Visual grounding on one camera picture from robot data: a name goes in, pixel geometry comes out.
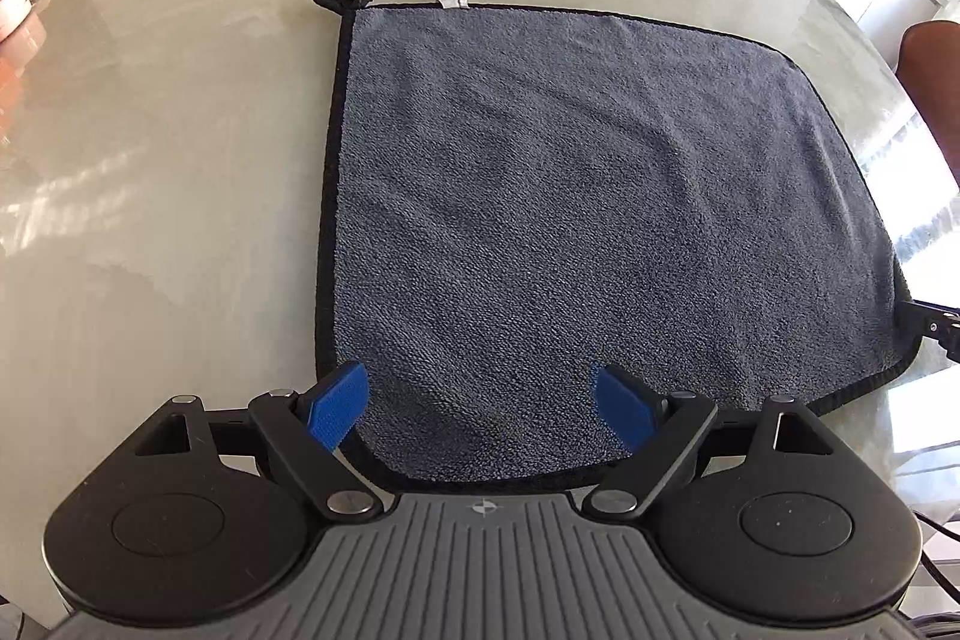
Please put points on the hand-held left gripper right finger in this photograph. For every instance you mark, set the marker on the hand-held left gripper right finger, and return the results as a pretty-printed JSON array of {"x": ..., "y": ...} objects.
[{"x": 628, "y": 409}]

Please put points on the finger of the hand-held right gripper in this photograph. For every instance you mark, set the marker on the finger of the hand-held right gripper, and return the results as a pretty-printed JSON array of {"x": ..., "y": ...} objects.
[{"x": 934, "y": 319}]

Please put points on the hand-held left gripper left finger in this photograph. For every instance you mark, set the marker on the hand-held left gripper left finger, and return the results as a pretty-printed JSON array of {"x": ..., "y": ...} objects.
[{"x": 335, "y": 406}]

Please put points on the grey towel with black edge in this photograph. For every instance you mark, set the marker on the grey towel with black edge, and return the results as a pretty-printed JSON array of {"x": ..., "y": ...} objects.
[{"x": 592, "y": 220}]

